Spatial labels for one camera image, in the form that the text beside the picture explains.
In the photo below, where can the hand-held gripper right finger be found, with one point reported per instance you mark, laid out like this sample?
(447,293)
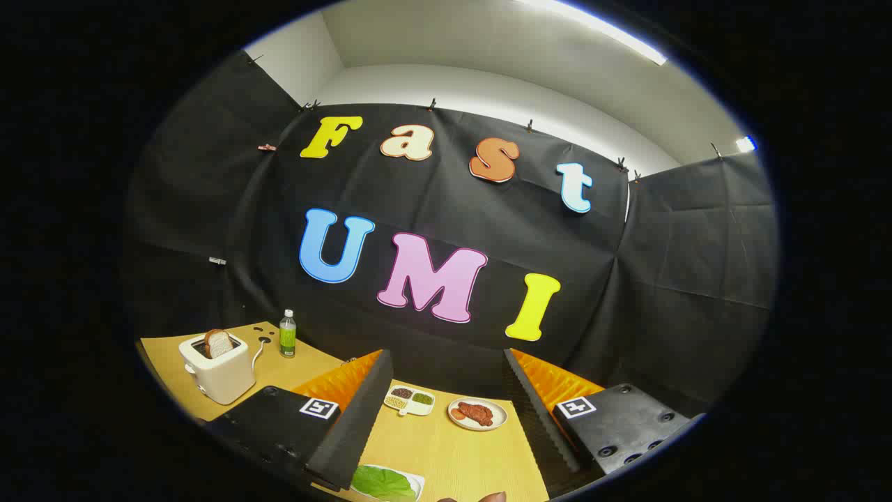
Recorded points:
(533,411)

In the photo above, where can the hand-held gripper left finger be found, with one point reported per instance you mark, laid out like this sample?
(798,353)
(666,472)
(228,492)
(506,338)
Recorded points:
(362,411)

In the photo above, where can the white bread slice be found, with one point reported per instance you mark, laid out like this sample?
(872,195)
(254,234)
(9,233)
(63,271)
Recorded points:
(219,344)

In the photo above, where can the round white meat plate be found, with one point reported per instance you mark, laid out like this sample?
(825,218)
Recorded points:
(498,417)

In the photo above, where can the white divided dish of beans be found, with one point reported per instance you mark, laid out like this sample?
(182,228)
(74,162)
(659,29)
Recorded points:
(411,408)

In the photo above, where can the red meat slice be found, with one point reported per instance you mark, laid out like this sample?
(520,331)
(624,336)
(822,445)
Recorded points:
(476,413)

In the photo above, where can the green lettuce leaf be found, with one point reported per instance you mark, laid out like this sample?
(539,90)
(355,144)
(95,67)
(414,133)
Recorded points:
(383,483)

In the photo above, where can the round grey-green plate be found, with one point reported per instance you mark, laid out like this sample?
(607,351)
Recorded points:
(419,481)

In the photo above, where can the green label drink bottle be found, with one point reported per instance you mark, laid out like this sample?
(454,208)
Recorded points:
(288,338)

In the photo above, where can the white toaster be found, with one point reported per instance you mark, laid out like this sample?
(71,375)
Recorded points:
(223,380)

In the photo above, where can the black backdrop cloth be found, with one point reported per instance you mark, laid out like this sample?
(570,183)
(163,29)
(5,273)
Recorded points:
(446,202)

